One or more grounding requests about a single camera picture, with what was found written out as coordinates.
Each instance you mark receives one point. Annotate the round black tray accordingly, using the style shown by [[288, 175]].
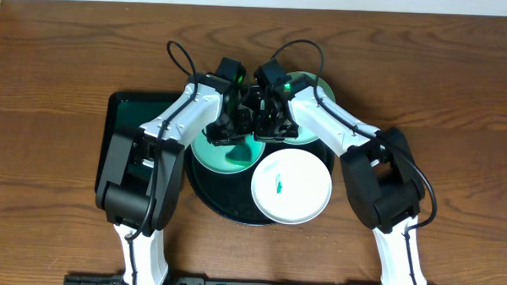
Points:
[[229, 195]]

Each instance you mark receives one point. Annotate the rectangular black tray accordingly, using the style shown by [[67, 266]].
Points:
[[131, 108]]

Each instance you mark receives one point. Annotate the white plate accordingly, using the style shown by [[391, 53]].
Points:
[[291, 186]]

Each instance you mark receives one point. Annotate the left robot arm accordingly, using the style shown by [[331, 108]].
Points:
[[140, 177]]

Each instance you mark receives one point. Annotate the light green plate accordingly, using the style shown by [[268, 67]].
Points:
[[305, 136], [212, 157]]

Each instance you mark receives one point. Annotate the light green plate back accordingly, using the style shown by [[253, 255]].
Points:
[[305, 136]]

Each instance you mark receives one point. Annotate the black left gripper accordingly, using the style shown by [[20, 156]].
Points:
[[227, 134]]

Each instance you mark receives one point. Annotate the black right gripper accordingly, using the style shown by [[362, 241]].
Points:
[[261, 132]]

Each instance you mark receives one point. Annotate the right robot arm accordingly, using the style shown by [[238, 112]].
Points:
[[383, 183]]

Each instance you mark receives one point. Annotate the green sponge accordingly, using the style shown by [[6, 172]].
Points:
[[240, 155]]

